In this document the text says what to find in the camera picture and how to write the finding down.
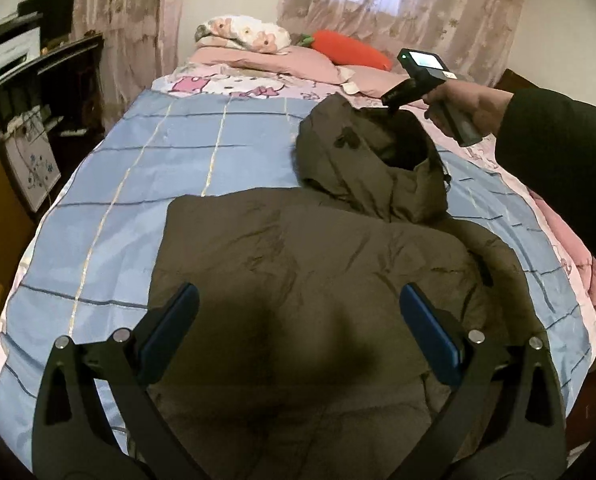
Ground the olive green hooded jacket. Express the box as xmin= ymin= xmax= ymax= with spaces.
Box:
xmin=148 ymin=92 xmax=546 ymax=480

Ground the person's right hand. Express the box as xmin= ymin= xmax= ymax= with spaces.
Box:
xmin=422 ymin=80 xmax=515 ymax=137

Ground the dark wooden bed frame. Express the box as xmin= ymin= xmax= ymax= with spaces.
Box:
xmin=495 ymin=67 xmax=531 ymax=95

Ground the person's right forearm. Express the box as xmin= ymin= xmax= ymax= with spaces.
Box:
xmin=495 ymin=87 xmax=596 ymax=321

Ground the black computer monitor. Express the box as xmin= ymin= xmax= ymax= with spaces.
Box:
xmin=18 ymin=0 xmax=76 ymax=43

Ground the white printer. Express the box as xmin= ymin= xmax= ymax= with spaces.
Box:
xmin=0 ymin=15 xmax=44 ymax=96

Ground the blue and pink cartoon bedsheet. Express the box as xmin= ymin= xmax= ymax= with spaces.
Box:
xmin=0 ymin=67 xmax=594 ymax=471

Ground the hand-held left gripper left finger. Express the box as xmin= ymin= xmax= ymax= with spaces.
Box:
xmin=32 ymin=282 xmax=204 ymax=480

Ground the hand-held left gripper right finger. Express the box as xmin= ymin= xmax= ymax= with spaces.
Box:
xmin=399 ymin=283 xmax=569 ymax=480

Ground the white floral pillow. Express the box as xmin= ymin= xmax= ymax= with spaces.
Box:
xmin=194 ymin=15 xmax=292 ymax=55

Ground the pink pillow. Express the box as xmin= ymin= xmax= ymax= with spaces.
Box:
xmin=193 ymin=46 xmax=346 ymax=85
xmin=340 ymin=65 xmax=429 ymax=108

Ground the pink folded quilt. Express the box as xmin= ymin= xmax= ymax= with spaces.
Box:
xmin=528 ymin=190 xmax=596 ymax=311

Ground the pink floral lace curtain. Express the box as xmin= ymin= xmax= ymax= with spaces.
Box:
xmin=277 ymin=0 xmax=534 ymax=78
xmin=68 ymin=0 xmax=189 ymax=131

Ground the dark wooden desk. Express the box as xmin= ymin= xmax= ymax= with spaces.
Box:
xmin=0 ymin=32 xmax=106 ymax=151

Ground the white floral patterned box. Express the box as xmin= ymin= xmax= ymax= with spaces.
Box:
xmin=0 ymin=110 xmax=62 ymax=213

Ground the orange carrot plush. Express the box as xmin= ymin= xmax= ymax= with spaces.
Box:
xmin=298 ymin=30 xmax=394 ymax=72

